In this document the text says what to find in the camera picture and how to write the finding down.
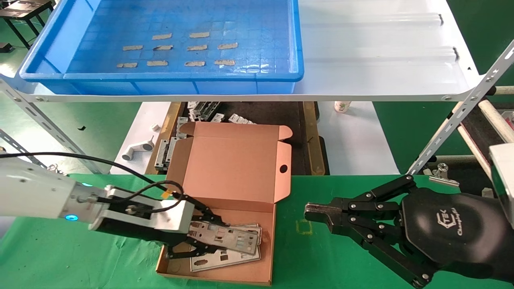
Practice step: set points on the white plastic pipe fitting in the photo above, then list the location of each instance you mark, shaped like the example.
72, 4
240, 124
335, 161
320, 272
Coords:
136, 150

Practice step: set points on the green table mat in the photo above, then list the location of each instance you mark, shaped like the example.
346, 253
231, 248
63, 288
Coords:
321, 257

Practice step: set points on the silver binder clip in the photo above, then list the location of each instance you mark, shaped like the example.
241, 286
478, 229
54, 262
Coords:
56, 168
441, 172

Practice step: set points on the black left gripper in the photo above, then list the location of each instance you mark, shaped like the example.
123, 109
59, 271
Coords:
168, 239

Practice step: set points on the white metal shelf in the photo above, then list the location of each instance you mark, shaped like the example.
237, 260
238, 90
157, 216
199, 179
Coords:
361, 60

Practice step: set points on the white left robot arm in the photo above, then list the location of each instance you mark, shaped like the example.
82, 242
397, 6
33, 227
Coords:
32, 188

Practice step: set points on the white perforated angle bar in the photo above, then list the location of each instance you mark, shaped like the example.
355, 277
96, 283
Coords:
20, 146
48, 124
461, 108

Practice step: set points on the white shelf board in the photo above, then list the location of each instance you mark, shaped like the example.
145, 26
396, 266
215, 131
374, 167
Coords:
353, 140

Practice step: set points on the tan tape strip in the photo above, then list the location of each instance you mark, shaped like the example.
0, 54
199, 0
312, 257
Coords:
162, 47
199, 35
227, 45
224, 62
194, 63
132, 47
196, 47
127, 65
157, 63

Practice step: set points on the brown cardboard box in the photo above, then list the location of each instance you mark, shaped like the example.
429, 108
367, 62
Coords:
237, 160

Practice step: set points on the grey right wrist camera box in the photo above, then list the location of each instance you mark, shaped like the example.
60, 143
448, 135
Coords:
504, 180

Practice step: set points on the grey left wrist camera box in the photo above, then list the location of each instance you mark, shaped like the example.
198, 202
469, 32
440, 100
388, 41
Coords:
176, 216

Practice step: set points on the white paper cup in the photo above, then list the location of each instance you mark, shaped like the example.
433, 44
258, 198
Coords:
341, 106

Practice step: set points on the black tray with brass frame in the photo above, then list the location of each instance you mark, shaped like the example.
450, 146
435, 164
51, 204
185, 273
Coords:
277, 114

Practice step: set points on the silver metal bracket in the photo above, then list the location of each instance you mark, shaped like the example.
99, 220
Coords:
217, 118
164, 152
202, 110
181, 127
239, 119

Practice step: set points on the black table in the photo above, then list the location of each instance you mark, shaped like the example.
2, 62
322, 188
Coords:
24, 8

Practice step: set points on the silver metal IO shield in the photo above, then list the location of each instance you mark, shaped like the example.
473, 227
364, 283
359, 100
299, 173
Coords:
233, 239
252, 229
241, 260

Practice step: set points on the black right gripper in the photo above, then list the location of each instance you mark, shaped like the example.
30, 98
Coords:
449, 228

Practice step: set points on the blue plastic tray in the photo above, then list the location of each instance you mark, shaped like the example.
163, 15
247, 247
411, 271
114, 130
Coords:
261, 40

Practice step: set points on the white pipe rack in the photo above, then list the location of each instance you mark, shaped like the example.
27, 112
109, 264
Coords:
494, 116

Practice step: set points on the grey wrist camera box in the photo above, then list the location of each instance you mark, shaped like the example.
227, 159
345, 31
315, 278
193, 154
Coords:
504, 180
176, 216

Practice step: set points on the small black floor device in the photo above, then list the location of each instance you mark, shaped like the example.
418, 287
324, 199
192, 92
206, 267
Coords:
4, 47

